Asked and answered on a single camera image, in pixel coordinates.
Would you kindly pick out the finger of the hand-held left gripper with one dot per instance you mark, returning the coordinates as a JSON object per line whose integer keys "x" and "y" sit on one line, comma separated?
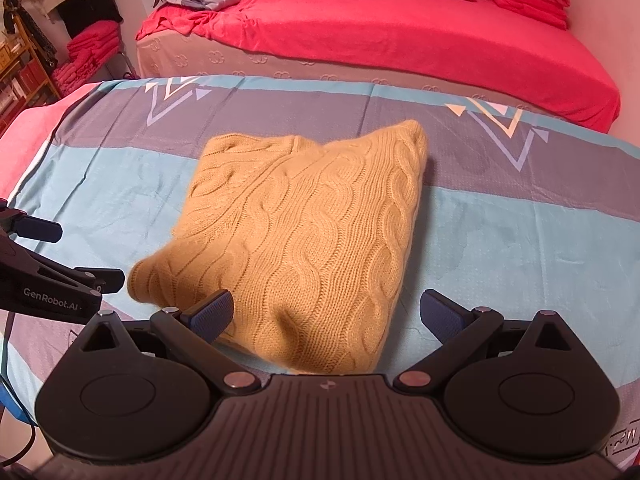
{"x": 107, "y": 281}
{"x": 40, "y": 230}

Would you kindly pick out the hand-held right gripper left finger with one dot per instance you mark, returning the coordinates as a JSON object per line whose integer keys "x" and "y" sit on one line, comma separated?
{"x": 212, "y": 312}

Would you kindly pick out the red bed sheet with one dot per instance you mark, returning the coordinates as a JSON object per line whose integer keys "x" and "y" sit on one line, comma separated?
{"x": 400, "y": 35}

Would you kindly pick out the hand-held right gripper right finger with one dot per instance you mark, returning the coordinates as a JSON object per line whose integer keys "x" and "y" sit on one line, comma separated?
{"x": 442, "y": 312}

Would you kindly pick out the blue grey geometric blanket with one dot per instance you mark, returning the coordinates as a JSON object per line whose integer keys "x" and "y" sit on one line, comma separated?
{"x": 500, "y": 235}

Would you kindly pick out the wooden shelf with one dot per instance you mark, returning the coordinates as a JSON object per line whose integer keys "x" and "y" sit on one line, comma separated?
{"x": 25, "y": 85}

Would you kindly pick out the pink bed sheet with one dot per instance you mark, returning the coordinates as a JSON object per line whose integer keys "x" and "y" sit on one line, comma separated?
{"x": 30, "y": 125}

